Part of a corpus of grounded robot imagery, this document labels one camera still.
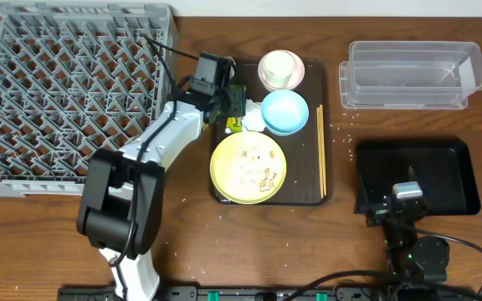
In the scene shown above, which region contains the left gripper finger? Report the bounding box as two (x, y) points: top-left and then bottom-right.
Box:
(223, 57), (237, 84)
(227, 85), (246, 117)

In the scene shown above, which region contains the green snack wrapper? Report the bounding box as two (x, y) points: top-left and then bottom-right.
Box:
(225, 117), (243, 134)

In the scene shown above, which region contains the white tissue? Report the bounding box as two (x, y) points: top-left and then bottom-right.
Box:
(241, 99), (265, 132)

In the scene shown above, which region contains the light blue bowl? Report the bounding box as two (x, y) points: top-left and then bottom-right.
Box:
(261, 89), (310, 136)

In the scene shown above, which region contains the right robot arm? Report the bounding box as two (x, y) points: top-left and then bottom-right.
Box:
(356, 175), (450, 282)

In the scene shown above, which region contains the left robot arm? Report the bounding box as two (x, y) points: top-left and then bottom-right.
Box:
(76, 54), (246, 300)

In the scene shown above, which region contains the black tray bin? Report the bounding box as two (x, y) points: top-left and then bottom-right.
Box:
(356, 138), (481, 216)

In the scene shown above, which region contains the cream plastic cup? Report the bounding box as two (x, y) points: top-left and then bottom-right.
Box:
(263, 50), (295, 89)

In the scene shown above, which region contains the yellow plate with crumbs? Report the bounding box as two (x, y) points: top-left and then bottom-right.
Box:
(209, 131), (287, 205)

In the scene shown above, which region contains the dark brown serving tray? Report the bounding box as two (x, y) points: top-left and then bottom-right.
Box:
(208, 57), (333, 207)

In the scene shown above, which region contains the clear plastic bin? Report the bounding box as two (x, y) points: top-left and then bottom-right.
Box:
(339, 41), (482, 110)

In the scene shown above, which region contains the grey plastic dish rack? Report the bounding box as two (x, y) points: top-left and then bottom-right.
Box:
(0, 1), (178, 197)

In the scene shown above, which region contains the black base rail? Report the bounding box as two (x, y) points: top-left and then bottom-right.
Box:
(56, 286), (461, 301)

